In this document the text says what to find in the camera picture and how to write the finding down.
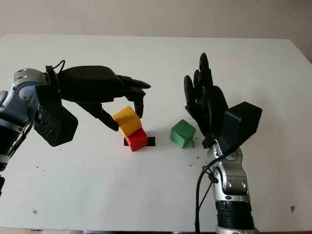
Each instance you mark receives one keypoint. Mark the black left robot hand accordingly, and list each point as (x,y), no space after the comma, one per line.
(90,83)

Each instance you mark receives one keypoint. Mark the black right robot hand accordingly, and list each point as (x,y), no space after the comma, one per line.
(212,109)

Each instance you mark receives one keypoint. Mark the green wooden cube block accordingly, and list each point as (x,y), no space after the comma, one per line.
(181,132)

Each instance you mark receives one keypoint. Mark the yellow wooden cube block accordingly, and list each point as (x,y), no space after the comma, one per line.
(129,120)

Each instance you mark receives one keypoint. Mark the red wooden cube block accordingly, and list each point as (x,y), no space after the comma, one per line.
(137,142)

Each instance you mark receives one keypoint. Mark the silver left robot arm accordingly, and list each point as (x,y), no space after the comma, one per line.
(17,104)

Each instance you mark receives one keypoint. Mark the black tape strip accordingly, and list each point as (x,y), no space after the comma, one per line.
(151,142)

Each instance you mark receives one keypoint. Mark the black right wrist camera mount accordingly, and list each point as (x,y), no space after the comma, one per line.
(243,122)

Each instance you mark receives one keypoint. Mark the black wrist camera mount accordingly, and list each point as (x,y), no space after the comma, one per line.
(243,122)
(58,124)

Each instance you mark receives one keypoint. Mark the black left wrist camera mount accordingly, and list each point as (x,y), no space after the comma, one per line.
(58,124)

